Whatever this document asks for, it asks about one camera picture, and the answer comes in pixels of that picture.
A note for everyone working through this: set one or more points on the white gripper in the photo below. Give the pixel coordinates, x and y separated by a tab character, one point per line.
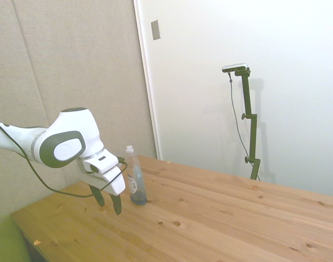
113	181

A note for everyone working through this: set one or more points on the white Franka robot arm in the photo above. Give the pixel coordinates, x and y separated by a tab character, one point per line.
68	142

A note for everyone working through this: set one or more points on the clear dish soap bottle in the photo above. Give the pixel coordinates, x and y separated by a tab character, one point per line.
136	178

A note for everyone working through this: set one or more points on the green chair cushion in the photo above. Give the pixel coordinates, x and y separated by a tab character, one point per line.
6	240

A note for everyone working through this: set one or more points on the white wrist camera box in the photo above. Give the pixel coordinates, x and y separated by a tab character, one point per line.
101	163

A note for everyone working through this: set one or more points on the white door frame strip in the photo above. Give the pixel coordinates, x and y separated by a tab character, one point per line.
147	82

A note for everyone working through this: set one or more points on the black camera stand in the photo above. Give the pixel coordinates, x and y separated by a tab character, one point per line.
249	122

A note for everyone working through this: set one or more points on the grey wall switch plate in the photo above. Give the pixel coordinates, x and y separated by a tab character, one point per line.
155	30

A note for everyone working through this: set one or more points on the grey exterior camera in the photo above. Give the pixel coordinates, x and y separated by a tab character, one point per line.
234	67

